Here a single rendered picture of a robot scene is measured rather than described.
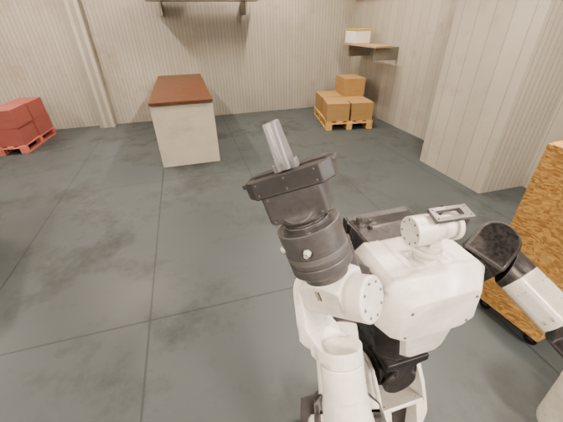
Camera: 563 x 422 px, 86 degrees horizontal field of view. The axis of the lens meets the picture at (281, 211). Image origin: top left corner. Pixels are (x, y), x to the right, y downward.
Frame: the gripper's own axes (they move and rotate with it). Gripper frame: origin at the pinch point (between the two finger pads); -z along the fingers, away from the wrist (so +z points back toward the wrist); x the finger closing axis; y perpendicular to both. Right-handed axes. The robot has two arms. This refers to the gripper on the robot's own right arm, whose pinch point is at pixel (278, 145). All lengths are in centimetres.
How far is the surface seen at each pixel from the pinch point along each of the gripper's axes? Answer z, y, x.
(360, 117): 68, -598, -26
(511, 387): 187, -112, 43
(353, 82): 2, -650, -23
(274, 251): 113, -195, -108
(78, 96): -169, -488, -530
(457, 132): 104, -402, 94
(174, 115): -47, -348, -247
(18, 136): -116, -338, -531
